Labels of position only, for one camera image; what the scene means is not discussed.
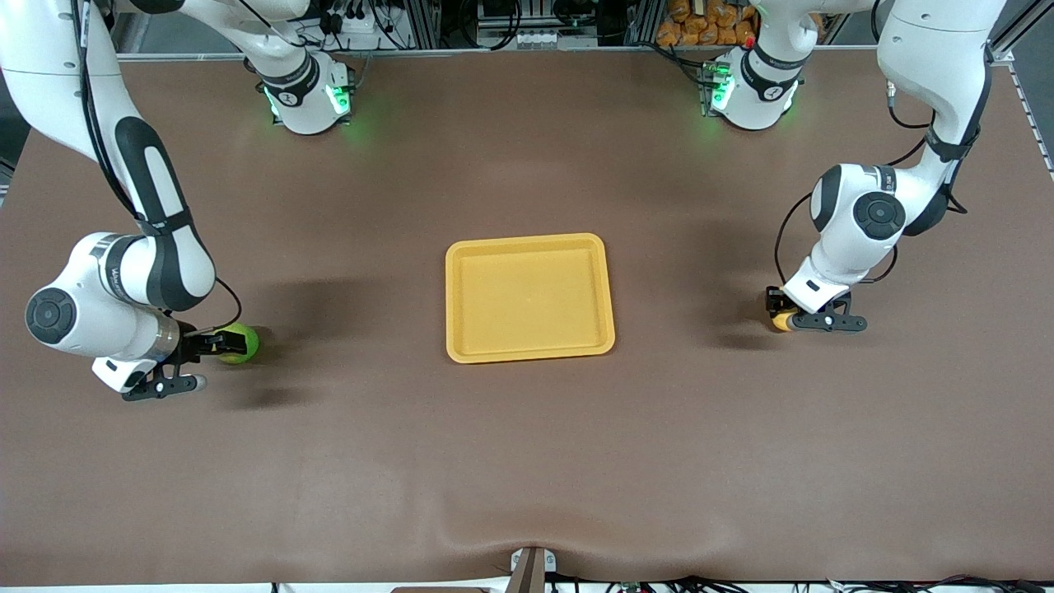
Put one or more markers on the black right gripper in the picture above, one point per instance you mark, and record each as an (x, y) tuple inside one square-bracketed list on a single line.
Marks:
[(188, 343)]

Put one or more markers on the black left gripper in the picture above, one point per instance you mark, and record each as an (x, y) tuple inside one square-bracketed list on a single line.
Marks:
[(774, 302)]

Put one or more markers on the yellow potato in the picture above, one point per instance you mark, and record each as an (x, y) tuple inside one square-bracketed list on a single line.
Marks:
[(782, 323)]

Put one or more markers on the green apple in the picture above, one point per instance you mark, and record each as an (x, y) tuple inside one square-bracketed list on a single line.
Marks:
[(249, 352)]

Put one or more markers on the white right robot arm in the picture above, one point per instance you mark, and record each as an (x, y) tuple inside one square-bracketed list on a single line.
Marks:
[(90, 329)]

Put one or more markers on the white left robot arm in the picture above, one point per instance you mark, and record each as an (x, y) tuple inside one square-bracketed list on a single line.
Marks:
[(930, 49)]

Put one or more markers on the yellow plastic tray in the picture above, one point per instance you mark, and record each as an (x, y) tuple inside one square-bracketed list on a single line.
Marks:
[(527, 296)]

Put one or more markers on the bag of orange snacks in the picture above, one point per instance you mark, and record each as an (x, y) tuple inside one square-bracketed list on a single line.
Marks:
[(708, 21)]

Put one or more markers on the brown table mat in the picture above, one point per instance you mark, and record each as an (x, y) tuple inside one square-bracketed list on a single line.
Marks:
[(527, 453)]

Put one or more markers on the white power strip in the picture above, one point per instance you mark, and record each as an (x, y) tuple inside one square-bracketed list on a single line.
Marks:
[(354, 23)]

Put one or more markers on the white terminal block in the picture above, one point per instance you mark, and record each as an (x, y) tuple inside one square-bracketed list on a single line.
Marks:
[(539, 39)]

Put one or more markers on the dark brown mounting bar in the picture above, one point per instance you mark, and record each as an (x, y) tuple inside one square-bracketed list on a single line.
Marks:
[(531, 578)]

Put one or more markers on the aluminium frame profile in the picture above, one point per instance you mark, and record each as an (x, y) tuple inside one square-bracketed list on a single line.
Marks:
[(1011, 43)]

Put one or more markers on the grey metal bracket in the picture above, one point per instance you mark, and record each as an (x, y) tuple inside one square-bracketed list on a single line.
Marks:
[(550, 563)]

